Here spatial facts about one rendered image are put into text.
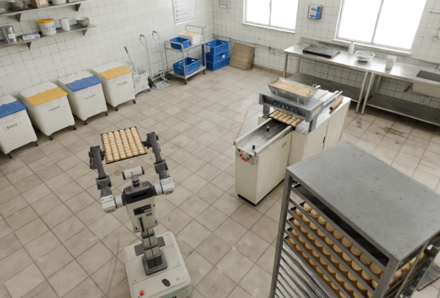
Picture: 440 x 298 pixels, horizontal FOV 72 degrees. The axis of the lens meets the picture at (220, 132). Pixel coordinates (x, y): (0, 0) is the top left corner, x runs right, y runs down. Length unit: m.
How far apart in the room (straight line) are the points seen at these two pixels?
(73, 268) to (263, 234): 2.06
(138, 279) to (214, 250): 0.87
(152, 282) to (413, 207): 2.25
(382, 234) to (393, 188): 0.31
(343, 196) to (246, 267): 2.02
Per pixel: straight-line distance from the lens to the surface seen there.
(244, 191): 3.82
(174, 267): 3.12
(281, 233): 2.00
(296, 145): 3.87
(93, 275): 3.61
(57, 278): 3.75
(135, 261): 3.24
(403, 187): 1.73
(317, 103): 3.73
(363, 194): 1.61
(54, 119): 5.71
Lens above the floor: 2.86
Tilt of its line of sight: 33 degrees down
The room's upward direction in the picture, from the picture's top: 1 degrees counter-clockwise
